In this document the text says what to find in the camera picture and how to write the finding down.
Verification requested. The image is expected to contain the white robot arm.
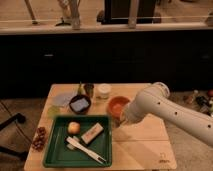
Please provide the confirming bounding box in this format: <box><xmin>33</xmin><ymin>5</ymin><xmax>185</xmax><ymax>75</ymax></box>
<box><xmin>120</xmin><ymin>82</ymin><xmax>213</xmax><ymax>147</ymax></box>

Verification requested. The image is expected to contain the red bowl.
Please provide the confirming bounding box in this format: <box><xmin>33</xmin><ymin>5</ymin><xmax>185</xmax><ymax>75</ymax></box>
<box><xmin>107</xmin><ymin>96</ymin><xmax>130</xmax><ymax>119</ymax></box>

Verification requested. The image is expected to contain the dark bowl with sponge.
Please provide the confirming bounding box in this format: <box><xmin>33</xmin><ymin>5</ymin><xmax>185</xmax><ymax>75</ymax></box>
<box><xmin>69</xmin><ymin>95</ymin><xmax>91</xmax><ymax>114</ymax></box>

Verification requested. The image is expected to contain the white plastic fork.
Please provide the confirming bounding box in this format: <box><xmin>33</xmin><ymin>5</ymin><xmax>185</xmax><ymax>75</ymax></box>
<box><xmin>66</xmin><ymin>137</ymin><xmax>106</xmax><ymax>164</ymax></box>

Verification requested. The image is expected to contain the white cup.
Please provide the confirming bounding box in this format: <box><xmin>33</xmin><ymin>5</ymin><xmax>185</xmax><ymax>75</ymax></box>
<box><xmin>97</xmin><ymin>83</ymin><xmax>111</xmax><ymax>99</ymax></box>

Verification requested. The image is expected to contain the green pear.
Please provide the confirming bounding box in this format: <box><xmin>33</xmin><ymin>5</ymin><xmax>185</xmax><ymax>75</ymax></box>
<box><xmin>77</xmin><ymin>82</ymin><xmax>83</xmax><ymax>95</ymax></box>

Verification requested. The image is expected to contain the wooden block brush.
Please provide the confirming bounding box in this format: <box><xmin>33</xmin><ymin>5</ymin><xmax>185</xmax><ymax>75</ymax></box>
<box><xmin>81</xmin><ymin>123</ymin><xmax>104</xmax><ymax>145</ymax></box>

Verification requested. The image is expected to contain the clear plastic lid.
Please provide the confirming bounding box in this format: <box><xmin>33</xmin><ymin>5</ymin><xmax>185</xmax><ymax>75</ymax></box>
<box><xmin>52</xmin><ymin>92</ymin><xmax>76</xmax><ymax>107</ymax></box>

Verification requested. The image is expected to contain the yellow red apple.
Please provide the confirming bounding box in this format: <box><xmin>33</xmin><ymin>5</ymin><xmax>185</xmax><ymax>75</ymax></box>
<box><xmin>67</xmin><ymin>122</ymin><xmax>80</xmax><ymax>135</ymax></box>

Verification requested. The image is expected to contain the light green plate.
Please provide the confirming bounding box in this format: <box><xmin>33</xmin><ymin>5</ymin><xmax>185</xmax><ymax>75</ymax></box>
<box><xmin>47</xmin><ymin>106</ymin><xmax>61</xmax><ymax>119</ymax></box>

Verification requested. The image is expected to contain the wooden table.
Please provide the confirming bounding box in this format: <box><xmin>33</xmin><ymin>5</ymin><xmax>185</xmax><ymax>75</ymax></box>
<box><xmin>24</xmin><ymin>83</ymin><xmax>177</xmax><ymax>171</ymax></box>

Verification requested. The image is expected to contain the bunch of red grapes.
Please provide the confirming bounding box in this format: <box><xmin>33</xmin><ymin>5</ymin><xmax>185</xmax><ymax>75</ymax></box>
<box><xmin>32</xmin><ymin>127</ymin><xmax>46</xmax><ymax>151</ymax></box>

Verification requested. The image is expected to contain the green plastic tray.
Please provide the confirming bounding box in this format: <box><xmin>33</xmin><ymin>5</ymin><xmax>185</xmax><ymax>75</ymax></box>
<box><xmin>43</xmin><ymin>115</ymin><xmax>112</xmax><ymax>168</ymax></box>

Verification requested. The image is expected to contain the black chair base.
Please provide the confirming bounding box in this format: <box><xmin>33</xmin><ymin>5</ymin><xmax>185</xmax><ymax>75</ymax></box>
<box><xmin>0</xmin><ymin>113</ymin><xmax>28</xmax><ymax>161</ymax></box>

